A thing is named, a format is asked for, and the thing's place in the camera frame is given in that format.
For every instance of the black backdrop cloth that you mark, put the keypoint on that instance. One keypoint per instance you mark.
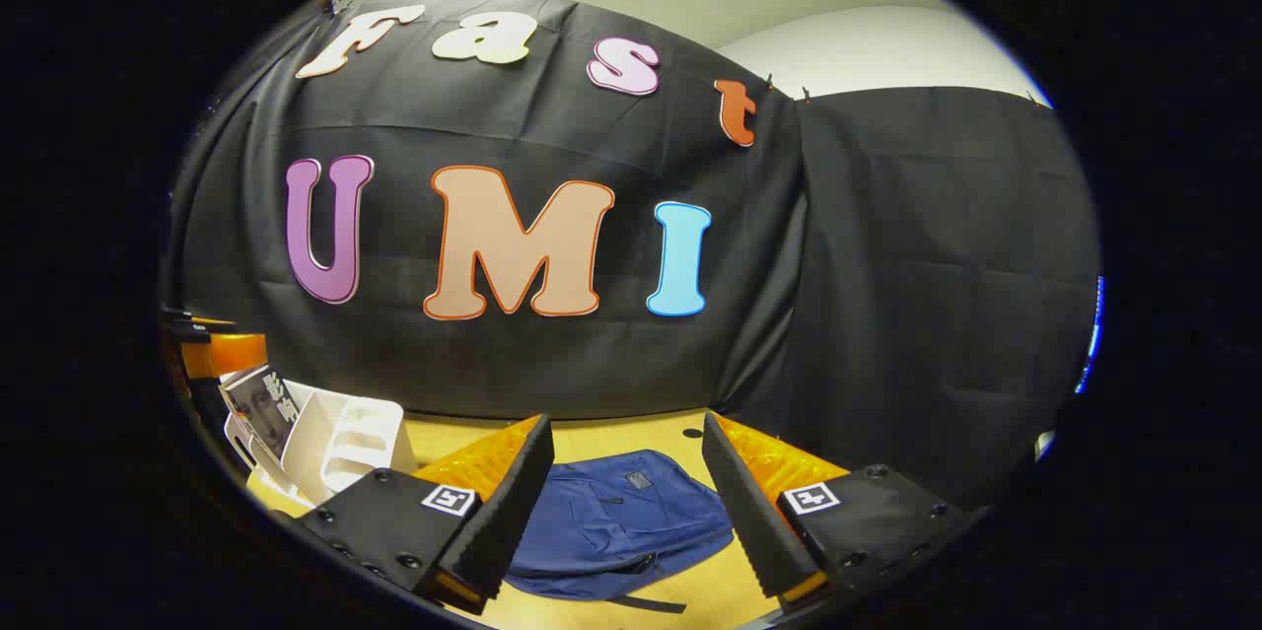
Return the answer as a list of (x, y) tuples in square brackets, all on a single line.
[(887, 265)]

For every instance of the black cover book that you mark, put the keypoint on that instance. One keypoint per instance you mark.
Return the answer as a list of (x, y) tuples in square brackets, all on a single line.
[(264, 408)]

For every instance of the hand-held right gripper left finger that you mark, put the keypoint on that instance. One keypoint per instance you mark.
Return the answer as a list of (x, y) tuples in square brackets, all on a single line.
[(513, 512)]

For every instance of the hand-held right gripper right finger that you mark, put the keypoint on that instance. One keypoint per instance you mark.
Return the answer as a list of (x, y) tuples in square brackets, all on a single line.
[(749, 512)]

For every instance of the white bookshelf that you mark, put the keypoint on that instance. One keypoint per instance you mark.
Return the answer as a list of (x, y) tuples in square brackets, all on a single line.
[(355, 443)]

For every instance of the blue schoolbag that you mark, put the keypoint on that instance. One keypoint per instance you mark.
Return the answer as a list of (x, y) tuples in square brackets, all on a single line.
[(611, 522)]

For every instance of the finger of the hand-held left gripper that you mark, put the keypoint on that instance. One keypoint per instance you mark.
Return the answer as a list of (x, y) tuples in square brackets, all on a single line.
[(237, 354)]

